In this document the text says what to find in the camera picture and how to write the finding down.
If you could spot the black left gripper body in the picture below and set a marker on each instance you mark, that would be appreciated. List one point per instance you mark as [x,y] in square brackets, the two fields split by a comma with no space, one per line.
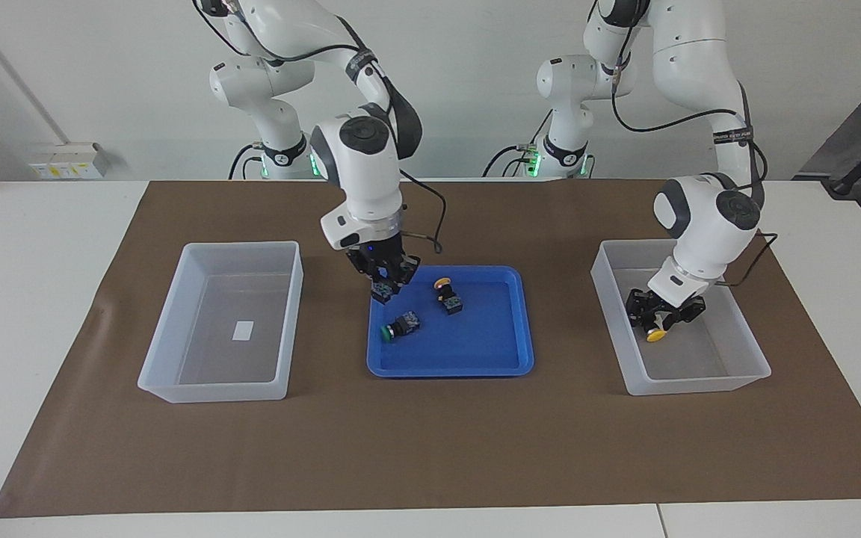
[670,302]

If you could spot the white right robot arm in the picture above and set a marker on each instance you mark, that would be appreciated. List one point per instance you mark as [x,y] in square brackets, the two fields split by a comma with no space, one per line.
[363,164]

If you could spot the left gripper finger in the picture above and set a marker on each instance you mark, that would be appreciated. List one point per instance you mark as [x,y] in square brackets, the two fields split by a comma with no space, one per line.
[638,317]
[677,320]

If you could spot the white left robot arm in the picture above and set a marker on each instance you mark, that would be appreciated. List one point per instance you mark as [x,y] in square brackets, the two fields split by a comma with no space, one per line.
[707,217]

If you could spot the yellow push button switch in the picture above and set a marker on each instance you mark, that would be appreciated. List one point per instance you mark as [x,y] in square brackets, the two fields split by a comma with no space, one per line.
[450,302]
[655,336]

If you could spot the white rectangular label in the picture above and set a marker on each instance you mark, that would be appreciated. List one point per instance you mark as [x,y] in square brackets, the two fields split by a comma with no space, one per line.
[243,330]

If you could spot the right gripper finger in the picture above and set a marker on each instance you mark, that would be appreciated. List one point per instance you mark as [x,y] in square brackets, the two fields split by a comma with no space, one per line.
[371,278]
[406,275]

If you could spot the brown paper table mat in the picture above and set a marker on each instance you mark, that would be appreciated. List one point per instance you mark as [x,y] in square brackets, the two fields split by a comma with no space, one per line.
[430,448]

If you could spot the translucent plastic box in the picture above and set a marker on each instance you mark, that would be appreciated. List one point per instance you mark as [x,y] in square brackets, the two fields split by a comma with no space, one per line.
[699,366]
[206,359]

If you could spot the white wall socket box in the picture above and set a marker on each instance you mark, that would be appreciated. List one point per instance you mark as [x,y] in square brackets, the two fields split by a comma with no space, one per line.
[64,161]

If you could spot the blue plastic tray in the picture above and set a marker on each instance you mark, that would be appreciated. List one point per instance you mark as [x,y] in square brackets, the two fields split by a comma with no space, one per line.
[468,344]

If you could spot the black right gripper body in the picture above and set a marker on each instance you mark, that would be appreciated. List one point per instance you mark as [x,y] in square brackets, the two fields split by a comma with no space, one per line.
[382,258]

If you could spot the green push button switch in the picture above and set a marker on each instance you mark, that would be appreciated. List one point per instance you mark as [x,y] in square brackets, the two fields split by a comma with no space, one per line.
[403,326]
[383,293]

